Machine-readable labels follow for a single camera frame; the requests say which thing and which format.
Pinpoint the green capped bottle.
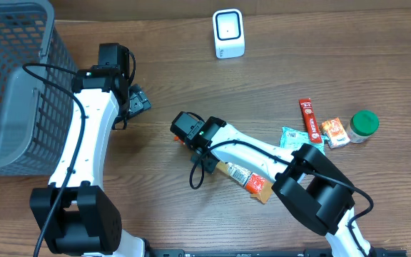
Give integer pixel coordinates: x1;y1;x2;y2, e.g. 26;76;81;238
345;110;380;143

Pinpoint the long orange spaghetti packet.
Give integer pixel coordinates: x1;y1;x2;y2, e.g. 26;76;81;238
173;135;275;205

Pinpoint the teal snack packet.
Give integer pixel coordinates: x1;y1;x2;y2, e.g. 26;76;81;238
280;126;329;155

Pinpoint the white barcode scanner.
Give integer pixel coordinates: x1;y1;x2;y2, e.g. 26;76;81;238
212;9;245;59

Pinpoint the grey plastic mesh basket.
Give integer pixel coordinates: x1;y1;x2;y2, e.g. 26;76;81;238
0;0;77;176

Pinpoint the red coffee stick sachet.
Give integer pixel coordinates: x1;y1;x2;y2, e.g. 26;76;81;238
299;99;323;143

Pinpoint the small orange white box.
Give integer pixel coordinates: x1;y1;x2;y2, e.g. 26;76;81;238
320;118;350;148

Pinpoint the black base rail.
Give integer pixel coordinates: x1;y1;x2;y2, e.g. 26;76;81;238
148;248;408;257

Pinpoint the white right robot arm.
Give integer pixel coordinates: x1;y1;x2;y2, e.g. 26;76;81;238
170;111;373;256

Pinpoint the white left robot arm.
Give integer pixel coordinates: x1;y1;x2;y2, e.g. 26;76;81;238
29;43;153;257

